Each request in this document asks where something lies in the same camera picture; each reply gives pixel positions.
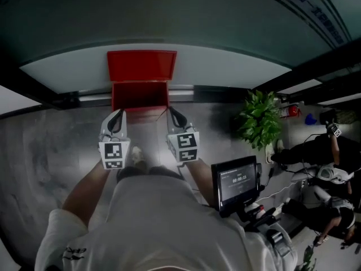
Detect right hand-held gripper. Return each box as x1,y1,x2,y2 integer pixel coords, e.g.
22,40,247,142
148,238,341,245
165,106,200,167

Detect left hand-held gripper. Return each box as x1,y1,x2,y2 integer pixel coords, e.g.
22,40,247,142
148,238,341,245
98,108,131,170

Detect red fire extinguisher box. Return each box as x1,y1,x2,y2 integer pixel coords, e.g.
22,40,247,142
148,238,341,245
106,50,178,125

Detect person's left forearm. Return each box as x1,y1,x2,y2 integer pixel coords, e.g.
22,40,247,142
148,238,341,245
61,159,119,231

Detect person's right forearm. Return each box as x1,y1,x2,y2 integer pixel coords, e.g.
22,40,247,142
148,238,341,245
180,157,219,209

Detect red fire extinguisher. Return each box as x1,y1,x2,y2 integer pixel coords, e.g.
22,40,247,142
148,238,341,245
278,103,301,120

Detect person's shoe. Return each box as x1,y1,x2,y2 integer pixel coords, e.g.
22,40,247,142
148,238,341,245
130,145,148,172

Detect person's dark trousers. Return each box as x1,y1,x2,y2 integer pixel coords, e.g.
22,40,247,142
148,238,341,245
116,165,183,183

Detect green potted plant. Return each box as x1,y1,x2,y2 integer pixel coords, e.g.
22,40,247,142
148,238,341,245
234,90,283,152

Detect black chest-mounted monitor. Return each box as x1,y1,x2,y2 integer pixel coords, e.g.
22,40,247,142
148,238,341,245
210,155,265,218

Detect white plant pot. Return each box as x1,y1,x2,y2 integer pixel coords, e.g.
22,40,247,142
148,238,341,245
264,142,276,164

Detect person's white shirt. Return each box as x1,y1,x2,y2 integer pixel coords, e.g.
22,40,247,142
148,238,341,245
34,174,298,271

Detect blue object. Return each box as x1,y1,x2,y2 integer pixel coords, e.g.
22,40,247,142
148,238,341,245
305,112,319,126

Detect white machine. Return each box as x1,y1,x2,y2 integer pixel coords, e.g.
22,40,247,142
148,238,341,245
290,162,355,186

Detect green plant leaves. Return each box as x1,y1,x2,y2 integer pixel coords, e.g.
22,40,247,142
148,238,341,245
302,244,318,271

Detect white cable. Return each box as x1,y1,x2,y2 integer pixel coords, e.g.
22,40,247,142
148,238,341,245
255,179,297,204

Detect black monitor mount bracket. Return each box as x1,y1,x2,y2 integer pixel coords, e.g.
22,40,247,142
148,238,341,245
239,201,297,258

